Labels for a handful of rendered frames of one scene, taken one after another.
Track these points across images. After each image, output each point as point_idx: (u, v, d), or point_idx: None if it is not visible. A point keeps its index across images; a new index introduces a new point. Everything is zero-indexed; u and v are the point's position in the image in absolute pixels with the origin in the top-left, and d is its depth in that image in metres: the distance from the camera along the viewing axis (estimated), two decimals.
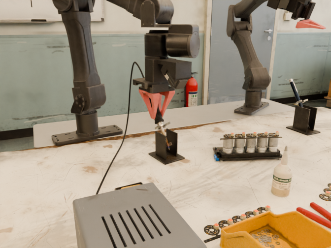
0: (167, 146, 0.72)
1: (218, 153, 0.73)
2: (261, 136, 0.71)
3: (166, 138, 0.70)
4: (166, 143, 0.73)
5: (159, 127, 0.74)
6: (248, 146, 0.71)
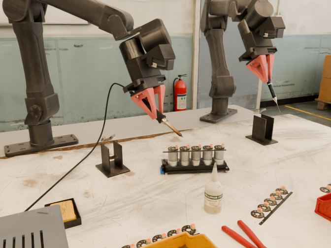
0: (180, 135, 0.71)
1: (164, 166, 0.72)
2: (206, 148, 0.70)
3: (109, 151, 0.69)
4: (178, 133, 0.71)
5: (164, 123, 0.73)
6: (193, 159, 0.70)
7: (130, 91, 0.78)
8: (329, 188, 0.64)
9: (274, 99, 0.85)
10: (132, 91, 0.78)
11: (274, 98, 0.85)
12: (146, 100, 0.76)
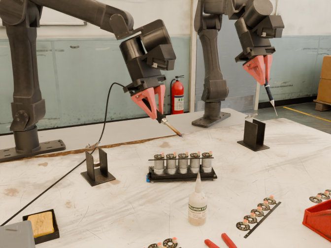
0: (180, 135, 0.71)
1: (150, 174, 0.70)
2: (193, 156, 0.68)
3: (92, 159, 0.67)
4: (178, 133, 0.71)
5: (164, 123, 0.73)
6: (180, 167, 0.68)
7: (130, 91, 0.78)
8: (319, 198, 0.62)
9: (271, 102, 0.81)
10: (132, 91, 0.78)
11: (271, 101, 0.81)
12: (146, 100, 0.76)
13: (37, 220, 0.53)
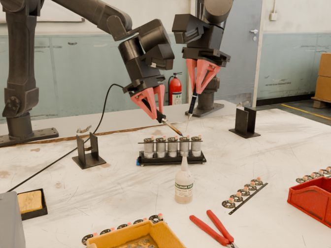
0: (181, 134, 0.71)
1: (141, 158, 0.71)
2: (182, 139, 0.69)
3: (83, 142, 0.68)
4: (178, 133, 0.71)
5: (164, 122, 0.73)
6: (170, 150, 0.69)
7: (130, 92, 0.79)
8: (305, 179, 0.63)
9: (188, 114, 0.70)
10: (131, 92, 0.79)
11: (187, 113, 0.70)
12: (145, 101, 0.76)
13: (25, 198, 0.54)
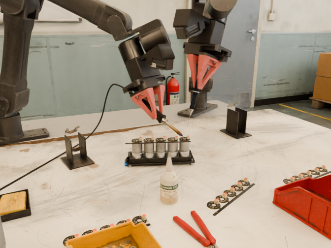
0: (181, 134, 0.71)
1: (129, 158, 0.71)
2: (170, 140, 0.69)
3: (71, 142, 0.68)
4: (178, 133, 0.71)
5: (164, 122, 0.73)
6: (158, 151, 0.69)
7: (130, 92, 0.79)
8: (292, 179, 0.62)
9: (189, 109, 0.71)
10: (131, 92, 0.79)
11: (189, 108, 0.70)
12: (146, 101, 0.76)
13: (10, 199, 0.54)
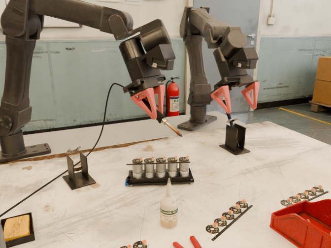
0: (180, 135, 0.71)
1: (130, 178, 0.72)
2: (170, 161, 0.70)
3: (73, 163, 0.69)
4: (178, 133, 0.71)
5: (164, 123, 0.73)
6: (158, 170, 0.71)
7: (130, 91, 0.78)
8: (289, 201, 0.64)
9: None
10: (132, 91, 0.78)
11: None
12: (146, 100, 0.76)
13: (14, 224, 0.55)
